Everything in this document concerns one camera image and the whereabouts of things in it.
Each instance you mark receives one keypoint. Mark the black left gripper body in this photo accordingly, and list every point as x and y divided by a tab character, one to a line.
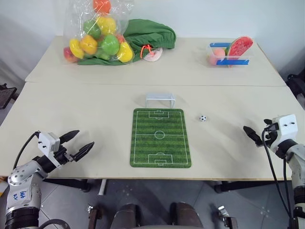
63	155

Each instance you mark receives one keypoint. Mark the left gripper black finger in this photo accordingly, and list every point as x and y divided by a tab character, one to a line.
83	150
69	136

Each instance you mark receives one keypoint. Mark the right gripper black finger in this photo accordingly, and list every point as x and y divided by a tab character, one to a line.
253	136

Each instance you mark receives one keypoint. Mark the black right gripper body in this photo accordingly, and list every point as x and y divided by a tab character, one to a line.
271	137

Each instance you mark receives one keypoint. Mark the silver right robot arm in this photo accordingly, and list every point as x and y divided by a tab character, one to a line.
297	156

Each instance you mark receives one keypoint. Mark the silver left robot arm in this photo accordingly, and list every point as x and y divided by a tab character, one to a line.
22	177

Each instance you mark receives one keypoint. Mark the tiny soccer ball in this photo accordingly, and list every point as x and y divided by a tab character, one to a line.
202	118

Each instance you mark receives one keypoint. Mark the green soccer field mat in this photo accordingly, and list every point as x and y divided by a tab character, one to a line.
160	137

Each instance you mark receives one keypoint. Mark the black table leg bar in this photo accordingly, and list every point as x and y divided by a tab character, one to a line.
247	185
69	184

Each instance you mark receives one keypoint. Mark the black equipment pile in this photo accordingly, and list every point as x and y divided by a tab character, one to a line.
296	88

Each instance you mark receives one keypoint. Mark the black ribbed stand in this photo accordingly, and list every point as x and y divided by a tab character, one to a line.
6	96

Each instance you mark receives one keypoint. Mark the clear plastic container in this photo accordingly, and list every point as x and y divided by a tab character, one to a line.
238	62

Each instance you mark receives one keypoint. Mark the dark rounded shape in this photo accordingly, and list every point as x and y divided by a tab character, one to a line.
186	215
127	215

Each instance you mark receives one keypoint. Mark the red toy apple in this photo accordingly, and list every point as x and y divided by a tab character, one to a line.
69	55

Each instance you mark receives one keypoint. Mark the yellow toy bell pepper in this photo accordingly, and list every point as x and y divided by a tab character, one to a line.
125	53
106	24
76	48

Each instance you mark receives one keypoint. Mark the toy watermelon slice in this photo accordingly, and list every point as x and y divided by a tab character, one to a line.
239	46

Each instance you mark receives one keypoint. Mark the small white goal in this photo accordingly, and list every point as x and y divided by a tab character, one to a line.
159	96

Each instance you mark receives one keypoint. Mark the orange toy bell pepper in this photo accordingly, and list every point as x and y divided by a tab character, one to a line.
88	44

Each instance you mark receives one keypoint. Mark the green toy bell pepper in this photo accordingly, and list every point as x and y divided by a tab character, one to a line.
109	44
91	28

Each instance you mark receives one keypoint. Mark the clear plastic bag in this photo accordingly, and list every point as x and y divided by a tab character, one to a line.
76	23

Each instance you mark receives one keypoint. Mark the green cloth bag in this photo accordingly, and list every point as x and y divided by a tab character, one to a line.
152	34

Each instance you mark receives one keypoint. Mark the orange toy fruit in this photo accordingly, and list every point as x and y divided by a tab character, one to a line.
102	5

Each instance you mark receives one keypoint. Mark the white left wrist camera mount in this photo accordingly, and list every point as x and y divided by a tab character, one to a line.
47	143

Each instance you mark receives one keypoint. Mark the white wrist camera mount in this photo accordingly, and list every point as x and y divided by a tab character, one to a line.
287	125
47	143

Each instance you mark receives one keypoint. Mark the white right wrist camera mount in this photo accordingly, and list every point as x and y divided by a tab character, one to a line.
287	125

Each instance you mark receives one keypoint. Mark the white table leg post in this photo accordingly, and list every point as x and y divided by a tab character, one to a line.
102	187

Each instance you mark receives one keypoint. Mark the metal bracket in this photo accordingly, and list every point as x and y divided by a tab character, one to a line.
227	218
94	217

